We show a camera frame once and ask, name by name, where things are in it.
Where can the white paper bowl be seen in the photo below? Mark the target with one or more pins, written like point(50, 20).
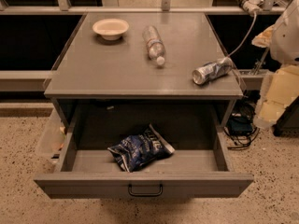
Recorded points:
point(111, 29)

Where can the blue chip bag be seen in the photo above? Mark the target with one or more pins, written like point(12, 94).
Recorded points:
point(136, 151)

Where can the grey open top drawer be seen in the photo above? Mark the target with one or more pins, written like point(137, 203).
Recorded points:
point(200, 167)

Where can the clear plastic water bottle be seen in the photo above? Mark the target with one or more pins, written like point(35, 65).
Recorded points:
point(154, 45)

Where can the white power strip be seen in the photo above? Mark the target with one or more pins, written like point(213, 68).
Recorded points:
point(250, 6)

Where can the clear plastic bin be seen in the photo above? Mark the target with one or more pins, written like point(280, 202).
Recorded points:
point(51, 141)

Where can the crushed silver soda can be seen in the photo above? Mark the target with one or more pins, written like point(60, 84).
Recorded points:
point(211, 71)

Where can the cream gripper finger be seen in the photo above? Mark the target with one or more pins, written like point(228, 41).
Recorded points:
point(263, 39)
point(278, 91)

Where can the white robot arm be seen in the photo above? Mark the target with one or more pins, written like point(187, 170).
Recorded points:
point(284, 47)

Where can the metal railing frame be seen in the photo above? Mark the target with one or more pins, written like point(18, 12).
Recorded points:
point(28, 56)

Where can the black drawer handle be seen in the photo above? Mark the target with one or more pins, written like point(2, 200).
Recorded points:
point(145, 191)

